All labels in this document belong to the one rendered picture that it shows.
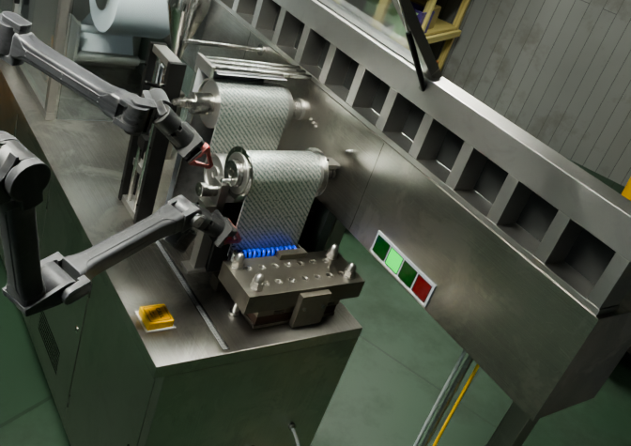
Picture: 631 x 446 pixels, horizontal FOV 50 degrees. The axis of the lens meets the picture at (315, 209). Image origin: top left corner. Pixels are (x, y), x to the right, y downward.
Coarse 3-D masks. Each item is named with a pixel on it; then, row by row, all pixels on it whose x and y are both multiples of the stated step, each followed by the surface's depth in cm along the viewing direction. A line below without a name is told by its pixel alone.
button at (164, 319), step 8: (160, 304) 181; (144, 312) 176; (152, 312) 177; (160, 312) 178; (168, 312) 179; (144, 320) 176; (152, 320) 175; (160, 320) 175; (168, 320) 176; (152, 328) 175; (160, 328) 176
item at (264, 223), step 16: (256, 208) 189; (272, 208) 193; (288, 208) 196; (304, 208) 200; (240, 224) 189; (256, 224) 193; (272, 224) 196; (288, 224) 200; (240, 240) 193; (256, 240) 197; (272, 240) 200; (288, 240) 204
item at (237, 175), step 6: (228, 162) 186; (234, 162) 184; (240, 162) 184; (228, 168) 186; (234, 168) 184; (240, 168) 183; (228, 174) 187; (234, 174) 184; (240, 174) 183; (234, 180) 184; (240, 180) 184; (234, 186) 185
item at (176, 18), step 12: (168, 12) 228; (180, 12) 225; (180, 24) 228; (192, 24) 229; (180, 36) 231; (192, 36) 234; (180, 48) 235; (180, 60) 239; (180, 96) 243; (180, 108) 246; (168, 144) 252; (168, 156) 255
